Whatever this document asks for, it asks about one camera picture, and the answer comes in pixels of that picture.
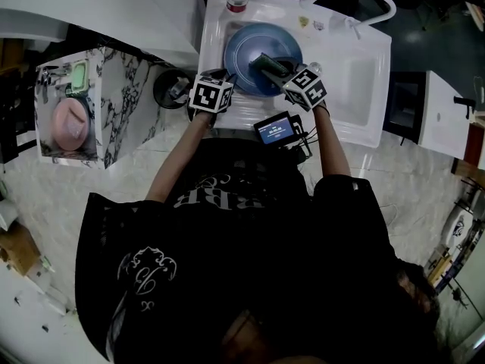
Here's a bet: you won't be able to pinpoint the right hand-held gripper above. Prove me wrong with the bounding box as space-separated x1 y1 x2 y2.
260 57 329 112

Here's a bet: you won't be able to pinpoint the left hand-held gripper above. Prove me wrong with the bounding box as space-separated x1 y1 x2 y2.
187 68 239 116

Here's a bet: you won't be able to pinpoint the green scrubber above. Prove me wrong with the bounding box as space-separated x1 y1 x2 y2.
248 52 287 79

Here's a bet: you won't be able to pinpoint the blue plate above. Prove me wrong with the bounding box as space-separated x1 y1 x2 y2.
223 22 304 98

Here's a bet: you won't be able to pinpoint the person's left forearm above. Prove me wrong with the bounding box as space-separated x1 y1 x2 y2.
145 110 217 204

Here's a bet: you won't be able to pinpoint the person's right forearm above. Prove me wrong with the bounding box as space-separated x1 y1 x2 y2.
311 102 352 178

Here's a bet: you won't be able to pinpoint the pink plate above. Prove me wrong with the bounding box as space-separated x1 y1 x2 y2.
51 97 92 152

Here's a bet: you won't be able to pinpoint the small screen device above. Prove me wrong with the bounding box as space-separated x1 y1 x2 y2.
252 111 304 146

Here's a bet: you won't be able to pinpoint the black round bin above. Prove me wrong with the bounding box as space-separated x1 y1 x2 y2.
152 67 196 110

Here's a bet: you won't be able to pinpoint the white sink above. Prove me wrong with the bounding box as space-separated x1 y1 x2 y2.
196 0 393 149

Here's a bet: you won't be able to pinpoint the white counter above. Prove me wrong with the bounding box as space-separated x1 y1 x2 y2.
0 0 208 67

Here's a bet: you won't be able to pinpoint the marble pattern box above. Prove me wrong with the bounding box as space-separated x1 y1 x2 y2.
33 45 167 170

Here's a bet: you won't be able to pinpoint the green sponge tray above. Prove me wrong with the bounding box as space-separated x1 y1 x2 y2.
70 61 90 93

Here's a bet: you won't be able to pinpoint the white cabinet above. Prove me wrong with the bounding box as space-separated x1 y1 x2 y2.
416 70 477 161

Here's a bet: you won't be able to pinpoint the person's black printed shirt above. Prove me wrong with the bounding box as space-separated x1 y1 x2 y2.
74 137 452 364

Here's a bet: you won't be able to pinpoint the cardboard box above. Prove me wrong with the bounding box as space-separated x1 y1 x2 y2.
0 221 42 277

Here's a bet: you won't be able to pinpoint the black cables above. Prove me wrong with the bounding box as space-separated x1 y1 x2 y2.
278 125 319 165

